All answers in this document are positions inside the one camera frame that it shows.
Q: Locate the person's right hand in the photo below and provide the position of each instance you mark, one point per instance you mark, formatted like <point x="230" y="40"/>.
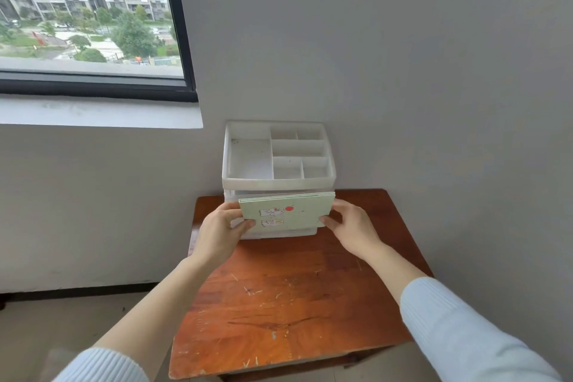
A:
<point x="358" y="229"/>

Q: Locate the person's left hand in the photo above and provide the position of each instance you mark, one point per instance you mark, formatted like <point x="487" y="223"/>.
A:
<point x="219" y="234"/>

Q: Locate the person's left thumb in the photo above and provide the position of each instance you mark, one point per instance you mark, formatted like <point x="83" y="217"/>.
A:
<point x="244" y="227"/>

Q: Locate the person's right thumb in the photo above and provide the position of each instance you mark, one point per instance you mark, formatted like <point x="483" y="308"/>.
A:
<point x="329" y="222"/>

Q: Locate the light green notebook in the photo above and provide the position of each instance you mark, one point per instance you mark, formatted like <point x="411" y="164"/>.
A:
<point x="288" y="211"/>

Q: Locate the person's left forearm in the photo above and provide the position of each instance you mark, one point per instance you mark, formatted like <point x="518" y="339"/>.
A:
<point x="147" y="319"/>

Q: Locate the person's right forearm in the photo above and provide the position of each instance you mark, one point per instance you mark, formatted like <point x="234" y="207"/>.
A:
<point x="447" y="310"/>

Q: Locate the white plastic desk organizer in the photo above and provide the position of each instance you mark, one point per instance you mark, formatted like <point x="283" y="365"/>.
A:
<point x="277" y="158"/>

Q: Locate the brown wooden table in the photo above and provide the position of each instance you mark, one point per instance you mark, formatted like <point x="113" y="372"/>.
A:
<point x="286" y="292"/>

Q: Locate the white window sill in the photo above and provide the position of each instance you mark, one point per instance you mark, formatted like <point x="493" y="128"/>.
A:
<point x="98" y="111"/>

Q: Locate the black framed window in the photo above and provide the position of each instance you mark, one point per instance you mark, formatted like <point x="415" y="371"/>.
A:
<point x="89" y="19"/>

